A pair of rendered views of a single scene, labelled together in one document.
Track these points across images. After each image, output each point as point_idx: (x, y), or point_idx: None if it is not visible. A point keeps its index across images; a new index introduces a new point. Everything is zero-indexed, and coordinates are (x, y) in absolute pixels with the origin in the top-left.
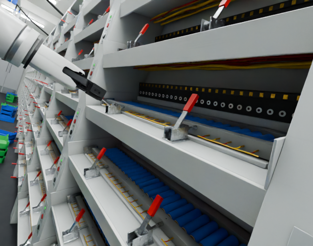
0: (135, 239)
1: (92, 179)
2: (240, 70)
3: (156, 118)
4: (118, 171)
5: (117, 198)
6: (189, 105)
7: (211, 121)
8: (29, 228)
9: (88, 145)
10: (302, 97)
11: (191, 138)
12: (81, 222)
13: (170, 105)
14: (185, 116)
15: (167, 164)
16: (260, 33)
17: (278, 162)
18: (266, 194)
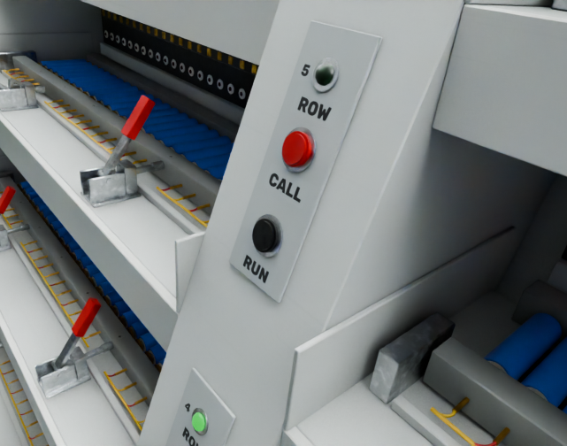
0: (48, 377)
1: None
2: None
3: (104, 130)
4: (49, 239)
5: (40, 298)
6: (131, 125)
7: (221, 140)
8: None
9: None
10: (228, 167)
11: (144, 192)
12: None
13: (164, 81)
14: (174, 124)
15: (89, 248)
16: (213, 1)
17: (193, 272)
18: (178, 319)
